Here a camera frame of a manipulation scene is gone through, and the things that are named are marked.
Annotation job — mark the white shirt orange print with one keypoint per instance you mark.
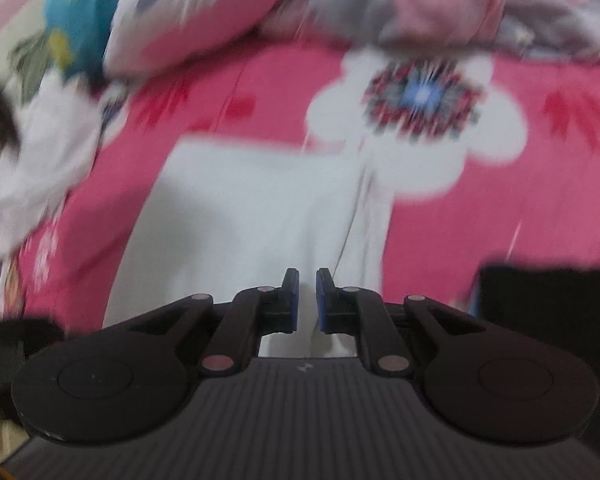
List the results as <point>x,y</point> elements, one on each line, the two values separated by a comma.
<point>240,235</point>

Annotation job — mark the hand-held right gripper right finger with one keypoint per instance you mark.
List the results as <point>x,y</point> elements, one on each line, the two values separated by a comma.
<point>321,301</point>

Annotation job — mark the pink blue white quilt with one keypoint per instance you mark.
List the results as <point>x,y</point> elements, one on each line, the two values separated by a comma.
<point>205,10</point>

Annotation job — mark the plain white garment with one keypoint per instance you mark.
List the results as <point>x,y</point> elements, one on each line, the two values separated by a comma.
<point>50,150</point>

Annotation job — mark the pink white headboard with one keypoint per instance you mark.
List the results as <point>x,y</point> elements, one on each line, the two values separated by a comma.
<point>10,10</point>

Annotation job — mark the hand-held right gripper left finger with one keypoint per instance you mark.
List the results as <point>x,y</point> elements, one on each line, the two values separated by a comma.
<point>294,301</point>

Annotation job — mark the black folded garment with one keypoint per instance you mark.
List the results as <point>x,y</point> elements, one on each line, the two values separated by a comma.
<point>555,290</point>

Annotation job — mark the green floral pillow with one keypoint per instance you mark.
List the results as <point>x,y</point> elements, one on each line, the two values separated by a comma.
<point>30,65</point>

